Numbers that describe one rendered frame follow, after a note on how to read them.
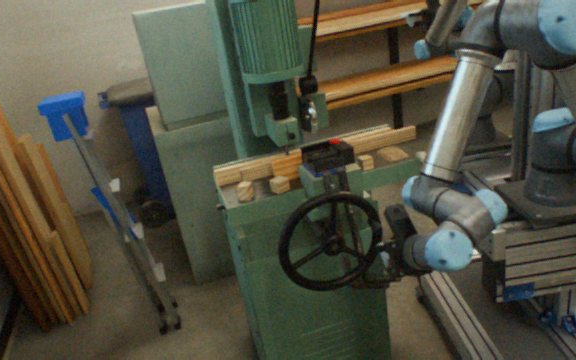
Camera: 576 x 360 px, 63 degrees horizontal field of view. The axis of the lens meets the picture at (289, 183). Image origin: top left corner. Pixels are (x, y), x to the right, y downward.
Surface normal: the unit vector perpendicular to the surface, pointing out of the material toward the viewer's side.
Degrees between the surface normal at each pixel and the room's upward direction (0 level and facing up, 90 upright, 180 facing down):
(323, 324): 90
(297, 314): 90
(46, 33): 90
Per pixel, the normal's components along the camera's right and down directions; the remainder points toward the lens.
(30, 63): 0.33, 0.34
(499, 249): 0.07, 0.40
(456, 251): 0.17, -0.14
